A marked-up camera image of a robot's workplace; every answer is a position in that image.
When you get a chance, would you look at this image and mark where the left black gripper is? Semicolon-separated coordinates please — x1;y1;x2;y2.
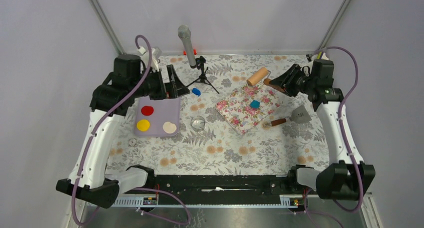
132;64;191;101

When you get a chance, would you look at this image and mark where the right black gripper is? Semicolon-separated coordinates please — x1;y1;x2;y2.
268;64;316;98

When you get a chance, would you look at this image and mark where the wooden rolling pin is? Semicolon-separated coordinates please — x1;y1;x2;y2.
246;66;272;88

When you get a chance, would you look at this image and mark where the floral cutting board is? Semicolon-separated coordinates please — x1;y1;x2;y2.
215;84;285;135

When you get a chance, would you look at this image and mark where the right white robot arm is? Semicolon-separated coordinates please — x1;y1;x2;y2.
263;59;376;201

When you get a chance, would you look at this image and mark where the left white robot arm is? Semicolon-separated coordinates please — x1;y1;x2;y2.
56;54;190;209

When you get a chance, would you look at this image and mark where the blue dough piece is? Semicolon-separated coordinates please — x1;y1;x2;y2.
191;88;202;97

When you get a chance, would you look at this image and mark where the red dough disc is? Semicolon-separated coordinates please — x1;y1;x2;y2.
140;105;155;117

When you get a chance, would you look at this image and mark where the beige dough disc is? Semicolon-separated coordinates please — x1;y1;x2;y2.
162;121;177;134

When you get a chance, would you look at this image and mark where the yellow dough disc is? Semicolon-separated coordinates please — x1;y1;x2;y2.
135;119;151;132

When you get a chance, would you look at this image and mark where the purple tray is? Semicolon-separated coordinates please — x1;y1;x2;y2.
133;96;181;138

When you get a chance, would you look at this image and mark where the black microphone tripod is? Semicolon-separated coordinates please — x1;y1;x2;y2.
187;56;220;94

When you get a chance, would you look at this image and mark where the white clip in corner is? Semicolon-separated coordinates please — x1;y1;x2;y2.
319;52;330;61

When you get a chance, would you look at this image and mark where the red clip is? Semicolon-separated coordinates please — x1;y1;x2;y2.
183;49;197;56

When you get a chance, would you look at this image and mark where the grey microphone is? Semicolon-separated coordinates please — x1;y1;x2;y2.
177;25;197;69

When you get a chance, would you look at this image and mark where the floral tablecloth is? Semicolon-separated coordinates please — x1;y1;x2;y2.
106;55;329;175

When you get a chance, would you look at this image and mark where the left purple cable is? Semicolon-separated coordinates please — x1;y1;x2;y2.
71;34;191;226

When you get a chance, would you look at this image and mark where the purple cable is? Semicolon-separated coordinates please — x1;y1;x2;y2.
303;46;365;228
71;34;191;226

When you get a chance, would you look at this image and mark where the metal scraper wooden handle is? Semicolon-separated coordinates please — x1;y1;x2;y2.
262;105;312;128

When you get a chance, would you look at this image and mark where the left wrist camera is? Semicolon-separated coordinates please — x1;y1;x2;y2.
138;46;162;72

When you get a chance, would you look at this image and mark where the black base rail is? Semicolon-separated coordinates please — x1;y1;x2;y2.
150;175;309;207

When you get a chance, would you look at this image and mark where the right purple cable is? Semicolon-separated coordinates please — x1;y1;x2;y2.
303;46;365;228

